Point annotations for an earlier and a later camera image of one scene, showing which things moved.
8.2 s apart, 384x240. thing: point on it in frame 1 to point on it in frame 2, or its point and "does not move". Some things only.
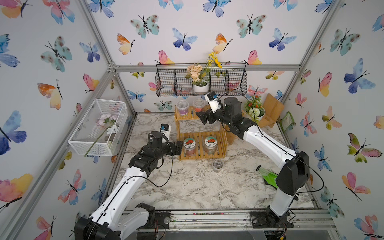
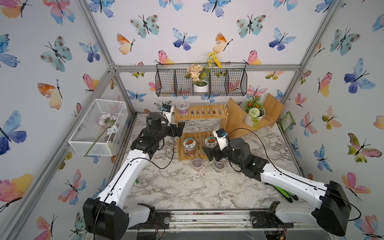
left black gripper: x=172 y=152 to x=178 y=129
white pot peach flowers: x=200 y=77 does not move
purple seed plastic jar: x=182 y=106 does not move
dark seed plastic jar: x=217 y=165 does not move
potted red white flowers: x=254 y=109 does not move
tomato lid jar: x=189 y=146 does not move
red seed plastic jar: x=198 y=105 to x=197 y=164
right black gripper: x=204 y=117 to x=211 y=154
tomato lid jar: x=210 y=145 does not move
